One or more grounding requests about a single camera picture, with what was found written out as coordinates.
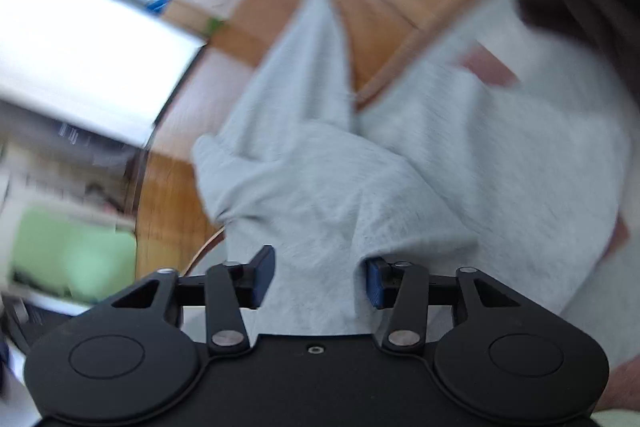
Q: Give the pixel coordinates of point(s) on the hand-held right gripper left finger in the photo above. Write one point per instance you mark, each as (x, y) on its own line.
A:
(262, 279)

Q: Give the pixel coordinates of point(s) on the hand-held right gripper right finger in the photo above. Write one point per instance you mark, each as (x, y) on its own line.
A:
(375, 284)

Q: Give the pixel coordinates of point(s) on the light grey t-shirt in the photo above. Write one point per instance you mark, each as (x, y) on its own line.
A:
(325, 187)

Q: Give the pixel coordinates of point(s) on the cluttered dark shelf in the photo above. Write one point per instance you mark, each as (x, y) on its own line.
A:
(65, 167)

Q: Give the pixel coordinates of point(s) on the small green thing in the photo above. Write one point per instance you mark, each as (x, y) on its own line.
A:
(214, 26)

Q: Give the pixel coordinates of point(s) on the cardboard box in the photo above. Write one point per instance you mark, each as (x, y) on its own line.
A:
(195, 14)

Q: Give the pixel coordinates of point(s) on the white door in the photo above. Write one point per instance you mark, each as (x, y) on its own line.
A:
(90, 57)

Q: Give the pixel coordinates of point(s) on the blue bag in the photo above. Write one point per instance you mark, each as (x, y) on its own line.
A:
(159, 2)

